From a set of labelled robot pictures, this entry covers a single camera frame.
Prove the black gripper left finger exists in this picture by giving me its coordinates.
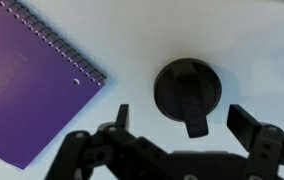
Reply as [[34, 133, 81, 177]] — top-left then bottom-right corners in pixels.
[[44, 103, 170, 180]]

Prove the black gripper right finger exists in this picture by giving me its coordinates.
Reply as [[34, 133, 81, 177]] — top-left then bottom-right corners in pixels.
[[226, 104, 284, 180]]

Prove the purple spiral notebook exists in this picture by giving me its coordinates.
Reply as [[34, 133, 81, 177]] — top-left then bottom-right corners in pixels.
[[0, 0, 108, 171]]

